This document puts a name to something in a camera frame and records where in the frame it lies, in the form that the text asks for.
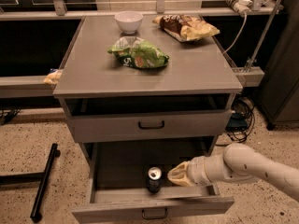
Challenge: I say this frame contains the closed top drawer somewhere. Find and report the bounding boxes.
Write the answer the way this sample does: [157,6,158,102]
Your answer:
[67,110,232,143]

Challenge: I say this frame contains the blue pepsi can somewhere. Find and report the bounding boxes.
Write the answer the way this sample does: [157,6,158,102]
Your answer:
[147,167,163,193]

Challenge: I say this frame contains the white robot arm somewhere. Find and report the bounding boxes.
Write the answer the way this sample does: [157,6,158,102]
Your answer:
[167,143,299,201]

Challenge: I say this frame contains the white bowl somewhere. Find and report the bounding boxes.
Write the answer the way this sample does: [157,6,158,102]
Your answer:
[114,11,143,34]

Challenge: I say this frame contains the white power strip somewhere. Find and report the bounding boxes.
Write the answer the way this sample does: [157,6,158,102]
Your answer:
[225,0,251,16]

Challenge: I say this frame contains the black cable bundle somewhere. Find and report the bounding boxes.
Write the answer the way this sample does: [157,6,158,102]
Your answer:
[215,95,256,147]

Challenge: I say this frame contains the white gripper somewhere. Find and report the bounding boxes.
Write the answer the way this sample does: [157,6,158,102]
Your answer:
[168,155,222,187]

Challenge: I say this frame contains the brown yellow chip bag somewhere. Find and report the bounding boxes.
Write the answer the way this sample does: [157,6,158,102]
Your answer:
[152,15,220,42]

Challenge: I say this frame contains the small yellow snack bag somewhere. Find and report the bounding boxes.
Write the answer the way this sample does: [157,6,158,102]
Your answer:
[44,69,63,85]

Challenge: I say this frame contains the black metal floor stand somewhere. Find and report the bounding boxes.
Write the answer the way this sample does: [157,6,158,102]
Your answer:
[0,143,61,223]

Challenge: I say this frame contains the dark grey side cabinet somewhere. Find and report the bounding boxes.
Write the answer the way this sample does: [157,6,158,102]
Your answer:
[255,0,299,130]

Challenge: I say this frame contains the open middle drawer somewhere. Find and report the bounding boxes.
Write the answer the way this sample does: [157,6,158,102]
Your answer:
[72,138,235,224]

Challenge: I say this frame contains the white power cable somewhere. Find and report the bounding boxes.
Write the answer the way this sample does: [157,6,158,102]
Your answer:
[221,12,249,55]

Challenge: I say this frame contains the green chip bag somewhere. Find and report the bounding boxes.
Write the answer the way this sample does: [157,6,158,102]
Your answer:
[107,36,169,69]

